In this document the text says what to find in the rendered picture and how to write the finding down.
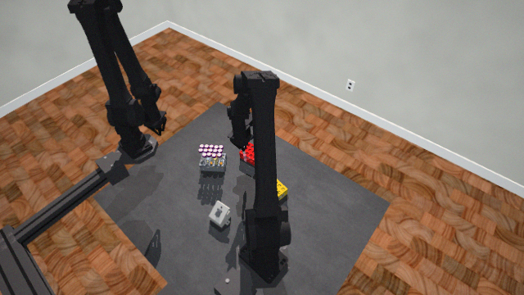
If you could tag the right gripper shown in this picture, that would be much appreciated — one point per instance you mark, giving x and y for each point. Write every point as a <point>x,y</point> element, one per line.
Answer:
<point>239,138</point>

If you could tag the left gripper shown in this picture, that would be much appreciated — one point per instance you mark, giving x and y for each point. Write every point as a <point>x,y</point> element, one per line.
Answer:
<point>157,119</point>

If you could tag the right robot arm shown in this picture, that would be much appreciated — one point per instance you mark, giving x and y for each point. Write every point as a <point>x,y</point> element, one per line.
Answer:
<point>269,232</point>

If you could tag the yellow tube rack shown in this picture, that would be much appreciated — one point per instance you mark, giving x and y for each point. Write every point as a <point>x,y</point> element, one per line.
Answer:
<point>281,192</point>

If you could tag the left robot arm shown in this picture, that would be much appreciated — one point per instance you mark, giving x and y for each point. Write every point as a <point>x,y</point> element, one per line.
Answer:
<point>106,37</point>

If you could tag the red tube rack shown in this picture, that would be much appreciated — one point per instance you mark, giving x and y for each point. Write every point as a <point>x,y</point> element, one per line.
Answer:
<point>249,154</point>

